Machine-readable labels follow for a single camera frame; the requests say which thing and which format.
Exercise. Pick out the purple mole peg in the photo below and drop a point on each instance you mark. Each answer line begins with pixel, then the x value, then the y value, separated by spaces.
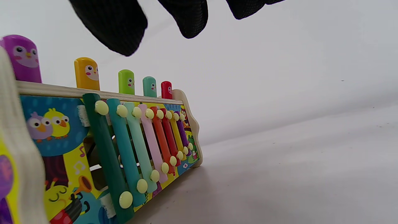
pixel 23 59

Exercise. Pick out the red mole peg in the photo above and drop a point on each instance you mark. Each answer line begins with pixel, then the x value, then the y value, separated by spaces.
pixel 166 90

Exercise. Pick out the yellow mole peg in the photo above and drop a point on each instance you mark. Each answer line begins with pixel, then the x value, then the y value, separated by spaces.
pixel 85 74

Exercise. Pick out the colourful wooden whack-a-mole toy box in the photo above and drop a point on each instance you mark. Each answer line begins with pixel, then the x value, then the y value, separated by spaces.
pixel 56 130

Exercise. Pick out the green mole peg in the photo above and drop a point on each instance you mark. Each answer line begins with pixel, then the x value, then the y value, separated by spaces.
pixel 126 82

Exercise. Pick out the teal mole peg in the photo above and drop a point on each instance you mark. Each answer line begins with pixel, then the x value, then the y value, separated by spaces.
pixel 149 87

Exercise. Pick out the person's right hand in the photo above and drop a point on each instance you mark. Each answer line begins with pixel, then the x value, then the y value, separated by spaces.
pixel 115 25

